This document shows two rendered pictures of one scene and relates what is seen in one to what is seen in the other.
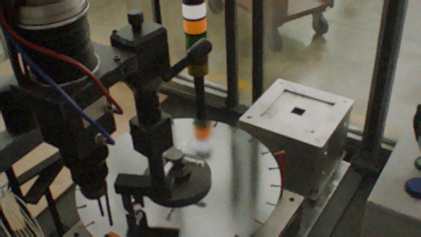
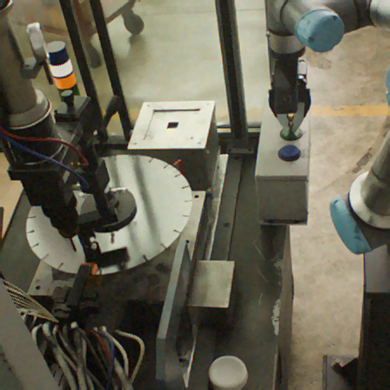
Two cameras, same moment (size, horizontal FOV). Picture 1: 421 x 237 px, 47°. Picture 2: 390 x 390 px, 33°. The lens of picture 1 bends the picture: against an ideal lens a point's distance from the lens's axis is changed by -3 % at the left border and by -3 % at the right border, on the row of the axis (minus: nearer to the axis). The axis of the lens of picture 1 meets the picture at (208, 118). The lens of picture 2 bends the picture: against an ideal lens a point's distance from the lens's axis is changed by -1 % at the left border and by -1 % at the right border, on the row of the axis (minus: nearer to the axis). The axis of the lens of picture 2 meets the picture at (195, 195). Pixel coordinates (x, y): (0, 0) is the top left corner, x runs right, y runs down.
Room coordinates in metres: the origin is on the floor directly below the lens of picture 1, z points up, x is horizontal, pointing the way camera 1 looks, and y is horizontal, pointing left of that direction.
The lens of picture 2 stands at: (-0.35, 0.20, 1.81)
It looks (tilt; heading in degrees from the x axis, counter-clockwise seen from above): 43 degrees down; 341
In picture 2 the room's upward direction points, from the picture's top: 10 degrees counter-clockwise
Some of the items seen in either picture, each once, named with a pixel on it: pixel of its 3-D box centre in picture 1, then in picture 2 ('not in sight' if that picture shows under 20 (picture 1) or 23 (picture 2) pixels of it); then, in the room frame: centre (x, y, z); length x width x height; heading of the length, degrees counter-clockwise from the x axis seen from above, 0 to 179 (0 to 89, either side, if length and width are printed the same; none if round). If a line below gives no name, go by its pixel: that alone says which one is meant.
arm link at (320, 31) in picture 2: not in sight; (320, 20); (0.55, -0.41, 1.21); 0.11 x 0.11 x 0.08; 86
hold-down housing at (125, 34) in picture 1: (145, 87); (83, 144); (0.52, 0.08, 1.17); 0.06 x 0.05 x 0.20; 136
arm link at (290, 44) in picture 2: not in sight; (285, 36); (0.66, -0.40, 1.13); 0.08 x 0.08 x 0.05
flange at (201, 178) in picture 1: (177, 173); (107, 205); (0.60, 0.06, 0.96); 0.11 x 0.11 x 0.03
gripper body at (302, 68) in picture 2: not in sight; (289, 69); (0.66, -0.40, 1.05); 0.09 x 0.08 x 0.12; 145
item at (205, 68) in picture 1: (197, 65); not in sight; (0.90, 0.02, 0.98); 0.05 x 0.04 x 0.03; 55
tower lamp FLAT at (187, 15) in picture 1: (194, 7); (60, 65); (0.90, 0.02, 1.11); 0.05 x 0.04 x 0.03; 55
